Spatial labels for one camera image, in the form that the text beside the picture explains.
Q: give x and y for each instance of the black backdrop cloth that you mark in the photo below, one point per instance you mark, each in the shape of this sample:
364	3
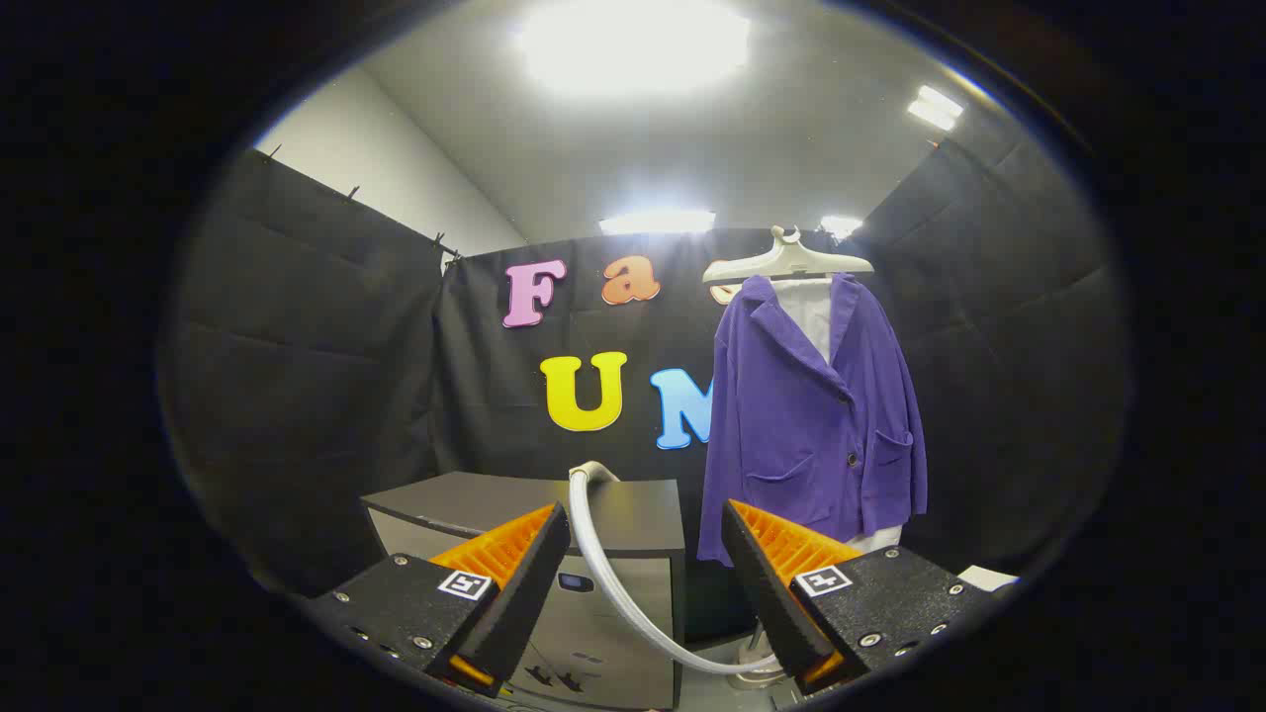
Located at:
316	376

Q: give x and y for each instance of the grey cabinet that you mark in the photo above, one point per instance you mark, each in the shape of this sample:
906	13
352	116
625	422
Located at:
643	514

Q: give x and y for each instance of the purple jacket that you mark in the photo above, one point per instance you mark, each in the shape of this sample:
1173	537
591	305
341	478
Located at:
781	425

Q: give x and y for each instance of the white padded garment form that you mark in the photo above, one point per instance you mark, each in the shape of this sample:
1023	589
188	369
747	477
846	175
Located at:
813	316

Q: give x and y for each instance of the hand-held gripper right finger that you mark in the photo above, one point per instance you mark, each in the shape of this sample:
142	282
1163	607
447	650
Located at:
767	593

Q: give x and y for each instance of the white sheet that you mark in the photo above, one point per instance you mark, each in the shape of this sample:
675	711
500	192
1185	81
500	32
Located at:
989	578

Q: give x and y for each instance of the ceiling light panel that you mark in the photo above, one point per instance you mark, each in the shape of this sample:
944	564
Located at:
633	44
658	221
841	225
935	107

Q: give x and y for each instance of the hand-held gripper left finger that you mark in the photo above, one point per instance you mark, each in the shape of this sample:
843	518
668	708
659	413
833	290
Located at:
524	593

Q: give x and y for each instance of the white clothes hanger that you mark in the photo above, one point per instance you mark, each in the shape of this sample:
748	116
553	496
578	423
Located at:
786	262

